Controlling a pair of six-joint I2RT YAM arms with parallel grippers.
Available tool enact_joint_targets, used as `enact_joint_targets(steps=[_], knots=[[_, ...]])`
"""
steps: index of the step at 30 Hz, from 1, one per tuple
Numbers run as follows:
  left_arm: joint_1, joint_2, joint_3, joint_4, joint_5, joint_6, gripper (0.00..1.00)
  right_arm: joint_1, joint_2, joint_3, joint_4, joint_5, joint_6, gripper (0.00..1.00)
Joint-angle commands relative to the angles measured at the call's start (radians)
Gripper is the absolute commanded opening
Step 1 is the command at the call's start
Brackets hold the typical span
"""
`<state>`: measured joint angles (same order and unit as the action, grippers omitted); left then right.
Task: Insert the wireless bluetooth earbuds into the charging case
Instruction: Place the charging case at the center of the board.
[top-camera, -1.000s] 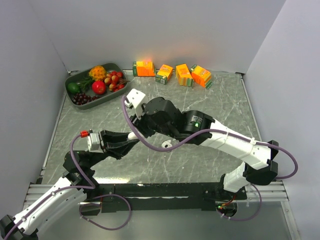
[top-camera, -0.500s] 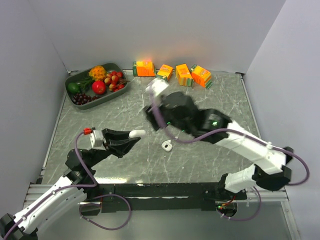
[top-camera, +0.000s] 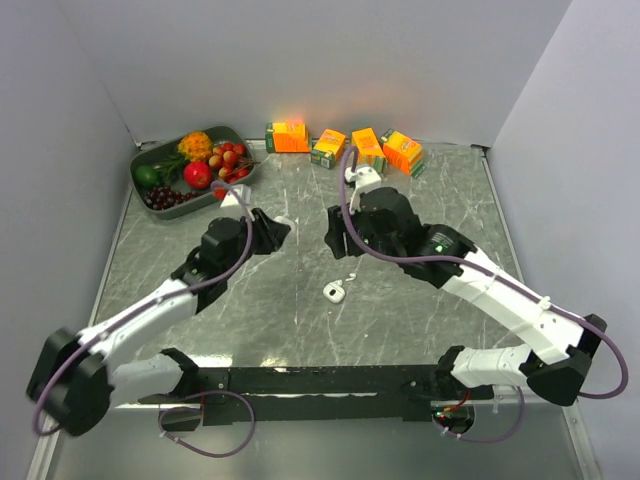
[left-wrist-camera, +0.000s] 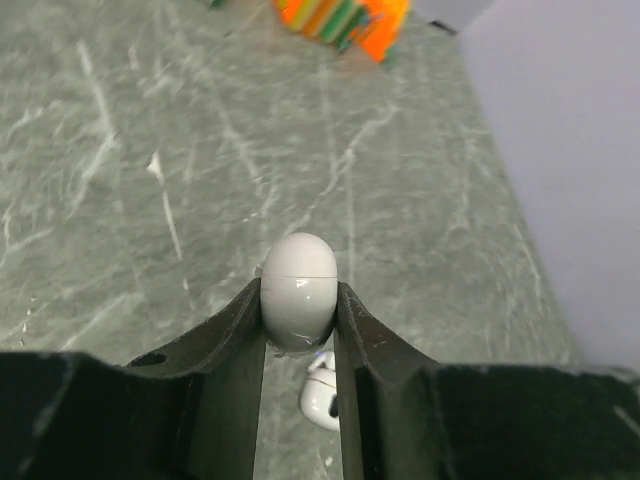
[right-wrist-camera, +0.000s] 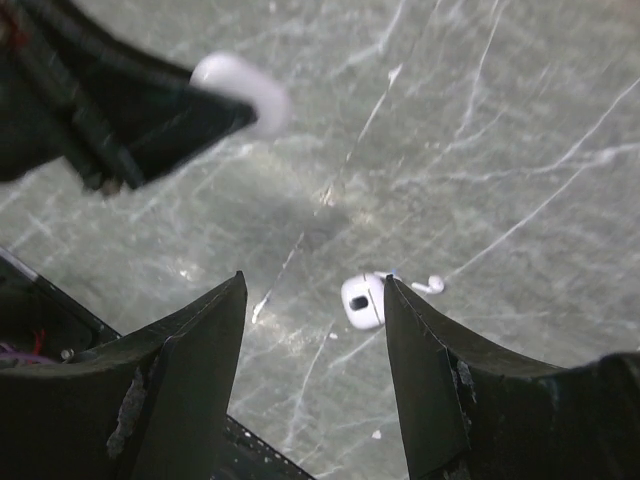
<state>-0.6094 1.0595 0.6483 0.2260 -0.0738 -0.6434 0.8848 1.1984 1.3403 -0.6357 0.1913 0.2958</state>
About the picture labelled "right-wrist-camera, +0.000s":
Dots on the white square charging case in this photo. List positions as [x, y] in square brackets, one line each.
[362, 298]

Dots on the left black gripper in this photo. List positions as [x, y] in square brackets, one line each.
[133, 138]

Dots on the white stem earbud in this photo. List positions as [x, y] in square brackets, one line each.
[383, 275]
[434, 286]

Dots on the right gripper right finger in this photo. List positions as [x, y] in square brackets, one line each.
[472, 409]

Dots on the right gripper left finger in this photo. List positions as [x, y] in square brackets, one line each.
[150, 405]

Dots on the white oval earbud case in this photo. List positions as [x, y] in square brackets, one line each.
[236, 78]

